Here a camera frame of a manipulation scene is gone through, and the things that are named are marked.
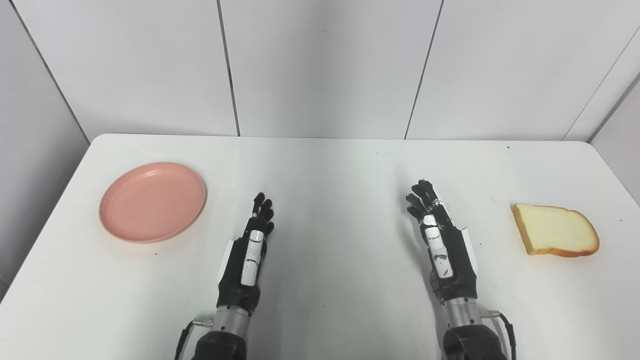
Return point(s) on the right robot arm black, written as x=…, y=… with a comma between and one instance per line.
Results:
x=467, y=332

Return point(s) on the slice of white bread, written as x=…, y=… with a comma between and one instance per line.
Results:
x=555, y=231

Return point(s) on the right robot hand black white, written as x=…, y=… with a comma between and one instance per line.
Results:
x=452, y=260

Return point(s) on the pink round plate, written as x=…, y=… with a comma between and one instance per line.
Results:
x=152, y=201

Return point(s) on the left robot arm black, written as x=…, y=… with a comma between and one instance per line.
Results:
x=222, y=335

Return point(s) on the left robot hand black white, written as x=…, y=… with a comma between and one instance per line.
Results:
x=240, y=277

